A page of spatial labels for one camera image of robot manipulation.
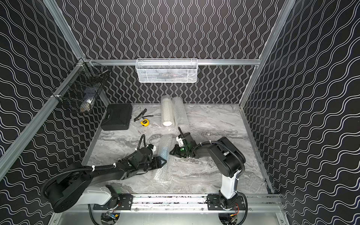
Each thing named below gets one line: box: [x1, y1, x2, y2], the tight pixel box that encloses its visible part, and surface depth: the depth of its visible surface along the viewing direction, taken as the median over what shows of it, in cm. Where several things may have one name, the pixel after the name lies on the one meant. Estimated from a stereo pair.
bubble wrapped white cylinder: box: [160, 94, 174, 128], surface depth 108 cm
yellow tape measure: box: [140, 119, 150, 127], surface depth 108 cm
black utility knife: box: [133, 108, 148, 122], surface depth 115 cm
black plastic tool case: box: [100, 103, 133, 131], surface depth 108 cm
